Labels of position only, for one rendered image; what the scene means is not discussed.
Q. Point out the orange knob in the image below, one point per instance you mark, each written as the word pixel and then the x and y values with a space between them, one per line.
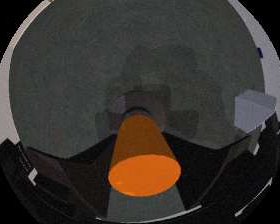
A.
pixel 142 163

